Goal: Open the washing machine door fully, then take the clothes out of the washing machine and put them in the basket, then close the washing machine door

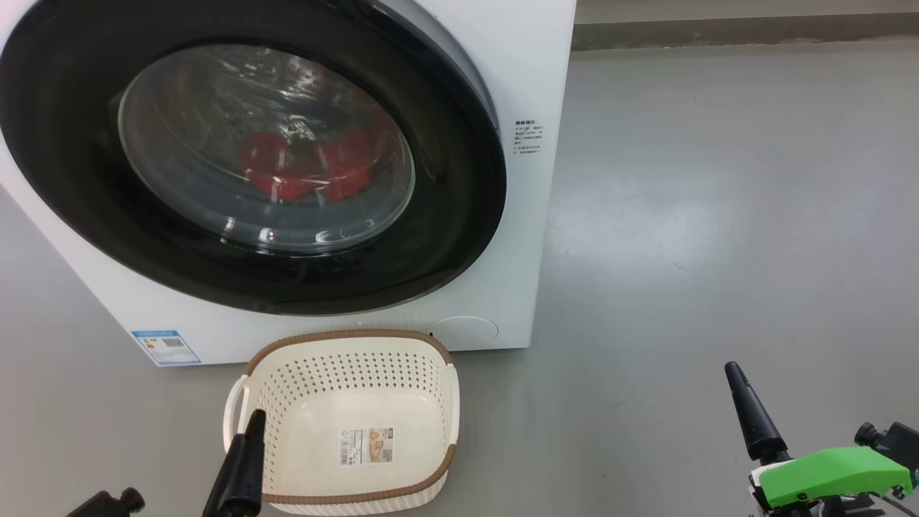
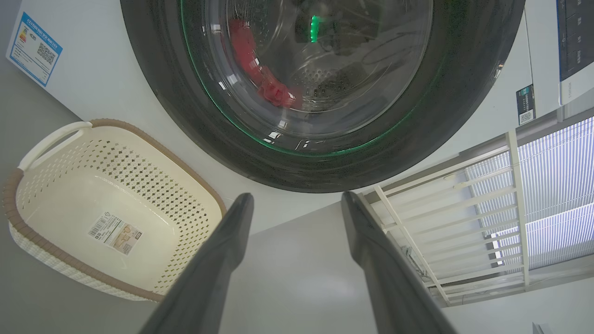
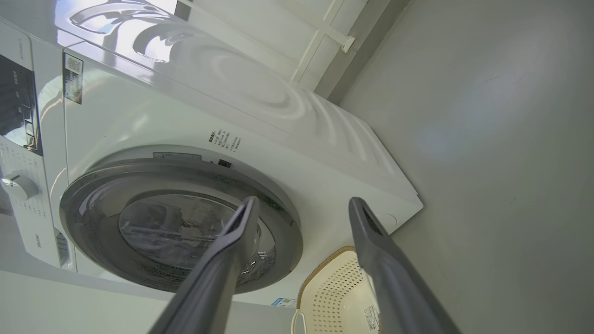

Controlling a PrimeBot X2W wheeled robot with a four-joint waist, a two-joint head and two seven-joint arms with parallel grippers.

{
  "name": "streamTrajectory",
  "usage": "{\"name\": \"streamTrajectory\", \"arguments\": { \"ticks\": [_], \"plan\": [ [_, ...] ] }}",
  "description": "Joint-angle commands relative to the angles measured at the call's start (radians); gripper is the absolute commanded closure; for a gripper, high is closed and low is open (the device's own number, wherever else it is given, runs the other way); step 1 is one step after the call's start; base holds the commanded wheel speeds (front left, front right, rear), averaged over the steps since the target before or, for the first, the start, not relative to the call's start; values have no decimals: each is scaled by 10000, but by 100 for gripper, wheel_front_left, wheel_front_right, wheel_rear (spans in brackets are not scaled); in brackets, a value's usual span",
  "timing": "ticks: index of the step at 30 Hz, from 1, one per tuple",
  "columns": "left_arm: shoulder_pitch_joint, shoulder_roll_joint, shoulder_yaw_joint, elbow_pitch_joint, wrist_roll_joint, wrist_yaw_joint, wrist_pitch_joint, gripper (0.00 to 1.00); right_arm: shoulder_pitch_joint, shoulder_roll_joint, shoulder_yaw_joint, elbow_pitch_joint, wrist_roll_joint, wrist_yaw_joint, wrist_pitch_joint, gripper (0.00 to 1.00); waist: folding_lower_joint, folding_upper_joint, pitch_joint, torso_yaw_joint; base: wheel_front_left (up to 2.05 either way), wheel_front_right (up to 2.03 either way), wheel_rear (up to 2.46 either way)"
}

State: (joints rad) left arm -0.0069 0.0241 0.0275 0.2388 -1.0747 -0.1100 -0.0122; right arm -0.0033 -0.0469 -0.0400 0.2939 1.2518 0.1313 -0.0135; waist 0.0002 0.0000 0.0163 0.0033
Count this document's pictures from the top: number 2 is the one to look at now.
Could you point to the white metal railing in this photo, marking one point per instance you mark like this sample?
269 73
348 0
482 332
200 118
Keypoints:
517 185

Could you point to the white washing machine body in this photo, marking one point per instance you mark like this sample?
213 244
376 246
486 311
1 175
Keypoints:
102 69

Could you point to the blue energy label sticker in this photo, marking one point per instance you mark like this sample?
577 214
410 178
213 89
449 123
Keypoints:
35 48

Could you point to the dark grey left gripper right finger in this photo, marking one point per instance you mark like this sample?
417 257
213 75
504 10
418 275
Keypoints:
385 278

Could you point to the printed paper label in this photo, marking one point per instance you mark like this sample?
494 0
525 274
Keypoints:
113 232

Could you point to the cream laundry basket brown rim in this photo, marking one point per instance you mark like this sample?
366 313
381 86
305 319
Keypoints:
93 195

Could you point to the black round washer door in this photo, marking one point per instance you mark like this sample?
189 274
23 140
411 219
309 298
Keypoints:
185 116

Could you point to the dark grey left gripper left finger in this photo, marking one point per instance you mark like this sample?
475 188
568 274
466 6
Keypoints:
209 278

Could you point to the grey instrument control panel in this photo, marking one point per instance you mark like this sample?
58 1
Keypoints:
575 41

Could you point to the small black QR sticker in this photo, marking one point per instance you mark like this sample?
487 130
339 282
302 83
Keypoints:
525 104

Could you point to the red and white garment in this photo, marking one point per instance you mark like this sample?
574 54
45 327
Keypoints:
243 46

